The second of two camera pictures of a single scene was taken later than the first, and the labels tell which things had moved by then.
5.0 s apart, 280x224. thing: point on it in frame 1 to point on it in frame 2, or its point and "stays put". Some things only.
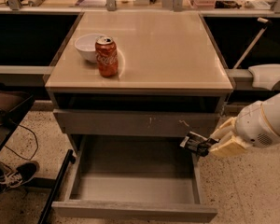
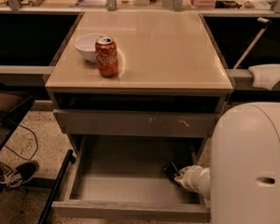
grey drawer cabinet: x=170 y=79 stays put
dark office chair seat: x=7 y=106 stays put
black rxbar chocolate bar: x=197 y=143 to x=172 y=170
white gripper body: x=254 y=125 to x=189 y=178
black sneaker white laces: x=20 y=175 stays put
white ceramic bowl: x=86 y=45 stays put
